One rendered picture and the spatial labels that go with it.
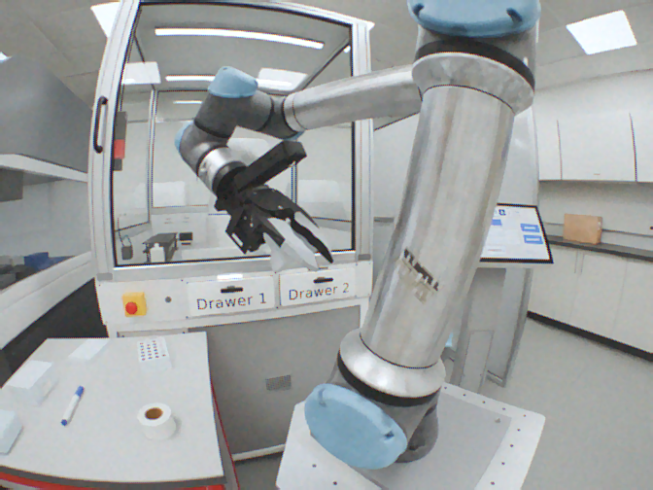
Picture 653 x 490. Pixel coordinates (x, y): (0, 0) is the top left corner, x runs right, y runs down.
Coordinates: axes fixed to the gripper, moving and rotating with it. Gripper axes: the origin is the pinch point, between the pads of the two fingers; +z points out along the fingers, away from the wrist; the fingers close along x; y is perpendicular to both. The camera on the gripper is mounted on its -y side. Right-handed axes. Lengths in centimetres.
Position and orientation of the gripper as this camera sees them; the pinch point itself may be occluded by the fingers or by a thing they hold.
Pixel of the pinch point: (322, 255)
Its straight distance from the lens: 37.0
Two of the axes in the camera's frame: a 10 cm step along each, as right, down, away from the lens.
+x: -5.1, 2.3, -8.3
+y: -5.0, 7.1, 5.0
